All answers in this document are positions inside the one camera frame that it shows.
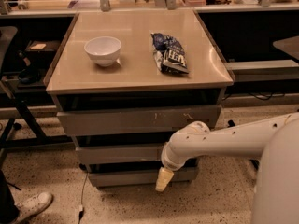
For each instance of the grey top drawer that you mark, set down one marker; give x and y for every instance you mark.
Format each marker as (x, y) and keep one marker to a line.
(136, 120)

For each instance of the white sneaker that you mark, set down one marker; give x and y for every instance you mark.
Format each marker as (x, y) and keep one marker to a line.
(32, 207)

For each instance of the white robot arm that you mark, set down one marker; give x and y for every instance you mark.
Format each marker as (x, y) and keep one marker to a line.
(274, 142)

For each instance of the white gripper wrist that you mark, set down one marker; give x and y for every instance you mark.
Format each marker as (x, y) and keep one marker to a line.
(170, 164)

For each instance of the blue chip bag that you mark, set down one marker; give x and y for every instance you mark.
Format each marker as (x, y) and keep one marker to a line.
(168, 54)

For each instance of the grey drawer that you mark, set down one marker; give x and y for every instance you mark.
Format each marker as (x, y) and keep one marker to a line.
(120, 154)
(136, 120)
(113, 179)

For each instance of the black desk frame left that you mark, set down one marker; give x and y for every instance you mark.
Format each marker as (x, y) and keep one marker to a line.
(6, 37)

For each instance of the white bowl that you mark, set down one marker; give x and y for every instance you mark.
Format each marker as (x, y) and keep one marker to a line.
(103, 50)

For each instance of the grey drawer cabinet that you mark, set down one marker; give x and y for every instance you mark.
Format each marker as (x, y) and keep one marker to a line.
(134, 81)

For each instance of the grey bottom drawer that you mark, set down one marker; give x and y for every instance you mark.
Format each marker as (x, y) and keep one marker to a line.
(113, 179)

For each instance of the dark shelf box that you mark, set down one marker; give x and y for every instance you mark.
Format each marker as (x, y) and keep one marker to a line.
(38, 49)

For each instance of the black trouser leg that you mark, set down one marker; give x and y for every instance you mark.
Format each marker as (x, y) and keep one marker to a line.
(8, 210)

